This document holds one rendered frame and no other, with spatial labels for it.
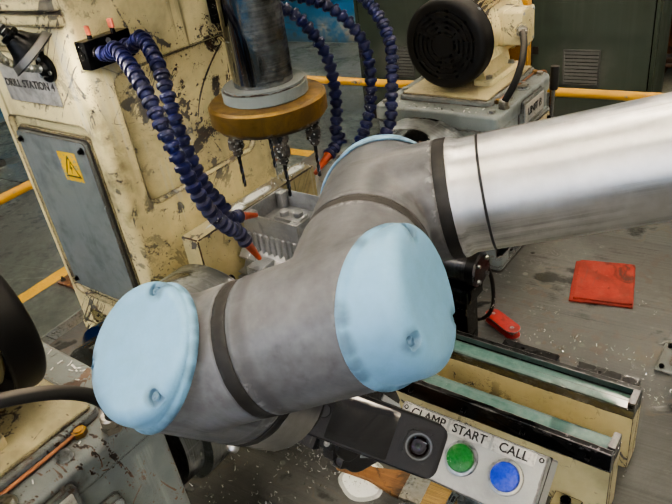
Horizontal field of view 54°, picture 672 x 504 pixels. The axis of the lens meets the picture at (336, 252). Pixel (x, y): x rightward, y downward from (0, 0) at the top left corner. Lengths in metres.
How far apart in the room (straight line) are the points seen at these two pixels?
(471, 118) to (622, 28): 2.74
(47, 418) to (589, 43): 3.69
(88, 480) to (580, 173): 0.54
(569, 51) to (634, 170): 3.68
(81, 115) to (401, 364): 0.81
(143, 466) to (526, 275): 0.97
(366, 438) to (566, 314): 0.88
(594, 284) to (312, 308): 1.14
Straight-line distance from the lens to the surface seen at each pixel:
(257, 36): 0.96
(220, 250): 1.09
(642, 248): 1.61
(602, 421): 1.06
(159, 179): 1.15
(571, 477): 1.01
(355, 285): 0.35
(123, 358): 0.42
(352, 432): 0.55
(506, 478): 0.72
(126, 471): 0.77
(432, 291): 0.38
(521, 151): 0.46
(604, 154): 0.45
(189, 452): 0.85
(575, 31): 4.09
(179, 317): 0.39
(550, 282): 1.47
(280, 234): 1.06
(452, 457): 0.74
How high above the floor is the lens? 1.63
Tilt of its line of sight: 31 degrees down
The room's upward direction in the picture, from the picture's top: 9 degrees counter-clockwise
